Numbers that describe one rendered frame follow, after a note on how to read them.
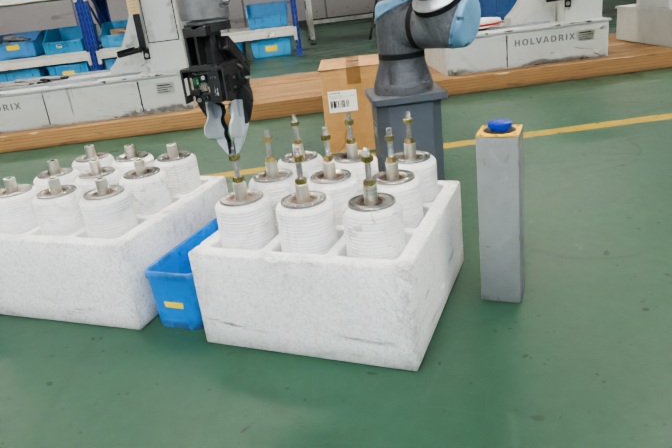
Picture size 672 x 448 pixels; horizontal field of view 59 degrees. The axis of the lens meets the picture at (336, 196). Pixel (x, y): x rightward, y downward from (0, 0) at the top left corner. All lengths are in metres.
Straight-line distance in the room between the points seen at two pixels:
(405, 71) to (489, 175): 0.53
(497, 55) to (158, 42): 1.64
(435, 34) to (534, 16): 1.94
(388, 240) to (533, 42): 2.34
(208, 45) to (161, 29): 2.10
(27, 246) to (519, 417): 0.94
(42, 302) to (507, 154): 0.95
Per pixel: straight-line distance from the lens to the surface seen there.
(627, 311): 1.15
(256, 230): 1.02
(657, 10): 3.60
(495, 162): 1.04
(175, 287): 1.15
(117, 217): 1.20
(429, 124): 1.52
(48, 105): 3.19
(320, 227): 0.96
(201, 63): 0.94
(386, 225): 0.91
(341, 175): 1.08
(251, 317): 1.05
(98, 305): 1.26
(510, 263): 1.11
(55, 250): 1.27
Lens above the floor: 0.58
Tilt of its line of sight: 20 degrees down
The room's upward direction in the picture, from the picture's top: 7 degrees counter-clockwise
